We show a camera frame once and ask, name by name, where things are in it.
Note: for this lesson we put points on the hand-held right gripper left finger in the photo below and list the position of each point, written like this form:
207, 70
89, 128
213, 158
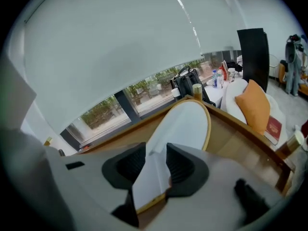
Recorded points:
91, 189

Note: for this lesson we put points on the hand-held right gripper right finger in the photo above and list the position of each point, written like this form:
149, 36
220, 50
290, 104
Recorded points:
216, 189

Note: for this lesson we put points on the white slipper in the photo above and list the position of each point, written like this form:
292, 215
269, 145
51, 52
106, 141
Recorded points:
183, 126

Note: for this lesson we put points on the wooden shoe shelf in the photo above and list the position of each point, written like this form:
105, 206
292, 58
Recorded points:
231, 133

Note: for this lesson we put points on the window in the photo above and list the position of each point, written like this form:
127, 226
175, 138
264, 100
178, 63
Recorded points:
108, 112

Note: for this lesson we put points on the red book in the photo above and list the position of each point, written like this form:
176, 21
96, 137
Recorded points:
273, 130

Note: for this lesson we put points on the orange cushion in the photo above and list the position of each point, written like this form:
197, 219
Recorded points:
255, 107

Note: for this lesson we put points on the white round sofa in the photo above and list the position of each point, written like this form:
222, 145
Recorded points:
235, 97

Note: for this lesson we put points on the clear water bottle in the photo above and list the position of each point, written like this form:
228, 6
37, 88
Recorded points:
214, 79
220, 80

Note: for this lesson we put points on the black bag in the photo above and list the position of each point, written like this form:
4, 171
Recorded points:
187, 83

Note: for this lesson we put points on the white cup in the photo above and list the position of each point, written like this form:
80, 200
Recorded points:
232, 75

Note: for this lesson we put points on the red packet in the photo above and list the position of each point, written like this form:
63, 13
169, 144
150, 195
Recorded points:
224, 71

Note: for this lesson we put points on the yellow armchair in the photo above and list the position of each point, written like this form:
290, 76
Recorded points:
283, 73

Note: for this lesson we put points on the black panel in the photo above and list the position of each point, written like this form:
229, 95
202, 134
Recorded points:
253, 59

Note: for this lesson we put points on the white roller blind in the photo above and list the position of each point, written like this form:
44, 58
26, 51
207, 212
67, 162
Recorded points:
108, 52

